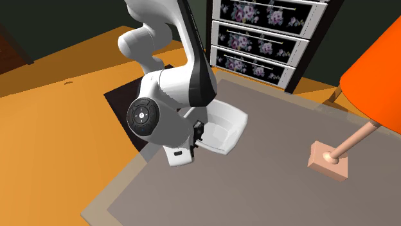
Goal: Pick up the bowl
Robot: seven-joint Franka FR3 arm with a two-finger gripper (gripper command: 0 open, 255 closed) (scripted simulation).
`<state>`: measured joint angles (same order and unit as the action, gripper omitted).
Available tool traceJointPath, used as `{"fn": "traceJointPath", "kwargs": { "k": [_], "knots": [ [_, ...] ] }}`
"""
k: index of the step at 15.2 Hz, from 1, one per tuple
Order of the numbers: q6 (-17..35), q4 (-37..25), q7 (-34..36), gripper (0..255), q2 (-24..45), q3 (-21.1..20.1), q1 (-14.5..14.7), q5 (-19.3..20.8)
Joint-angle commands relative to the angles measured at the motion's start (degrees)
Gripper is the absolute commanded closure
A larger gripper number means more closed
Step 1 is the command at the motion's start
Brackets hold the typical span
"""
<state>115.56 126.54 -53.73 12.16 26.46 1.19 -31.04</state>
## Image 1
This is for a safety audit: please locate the white square bowl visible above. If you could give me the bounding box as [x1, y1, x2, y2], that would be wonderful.
[183, 99, 249, 156]

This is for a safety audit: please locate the dark robot stand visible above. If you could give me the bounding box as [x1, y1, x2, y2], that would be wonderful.
[103, 64, 189, 153]

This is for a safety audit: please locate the grey table with beige rim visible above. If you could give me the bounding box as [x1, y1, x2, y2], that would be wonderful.
[80, 69, 401, 226]

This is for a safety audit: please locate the floral chest of drawers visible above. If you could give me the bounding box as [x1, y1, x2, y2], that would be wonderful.
[205, 0, 346, 95]

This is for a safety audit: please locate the orange shade table lamp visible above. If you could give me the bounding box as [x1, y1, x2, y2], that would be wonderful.
[307, 15, 401, 182]

